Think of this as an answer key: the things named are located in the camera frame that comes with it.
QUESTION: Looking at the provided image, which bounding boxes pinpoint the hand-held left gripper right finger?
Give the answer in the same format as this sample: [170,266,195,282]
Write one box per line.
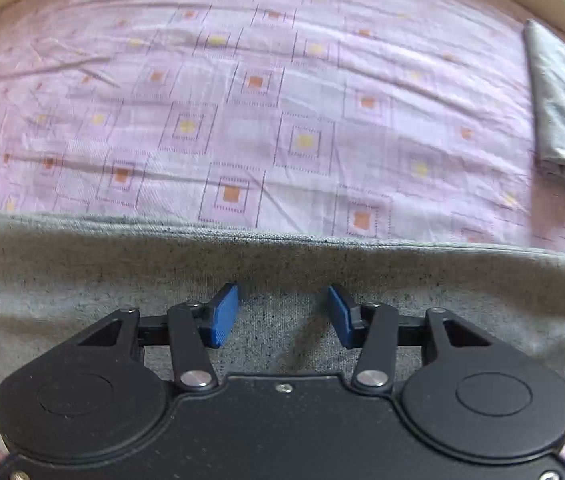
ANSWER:
[326,284,493,395]

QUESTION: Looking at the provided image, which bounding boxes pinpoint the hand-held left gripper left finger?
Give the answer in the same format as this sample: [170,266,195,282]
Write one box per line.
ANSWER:
[77,282,240,394]

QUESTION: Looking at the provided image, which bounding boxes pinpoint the grey speckled pants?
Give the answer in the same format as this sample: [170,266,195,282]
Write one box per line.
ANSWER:
[0,205,565,454]

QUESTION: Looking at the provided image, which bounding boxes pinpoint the pink patterned bed sheet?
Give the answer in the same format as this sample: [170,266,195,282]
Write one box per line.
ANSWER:
[0,0,565,480]

